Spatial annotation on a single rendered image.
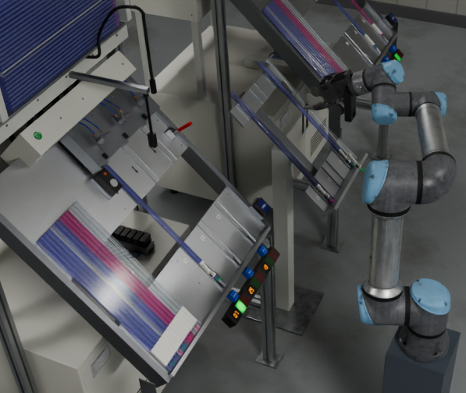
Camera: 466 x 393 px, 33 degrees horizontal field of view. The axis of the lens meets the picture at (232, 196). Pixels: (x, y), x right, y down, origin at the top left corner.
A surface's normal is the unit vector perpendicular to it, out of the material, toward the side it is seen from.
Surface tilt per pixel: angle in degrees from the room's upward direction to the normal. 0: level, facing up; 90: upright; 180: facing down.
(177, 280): 45
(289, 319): 0
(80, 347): 0
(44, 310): 0
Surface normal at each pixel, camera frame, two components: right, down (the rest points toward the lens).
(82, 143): 0.59, -0.39
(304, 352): -0.06, -0.78
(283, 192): -0.43, 0.58
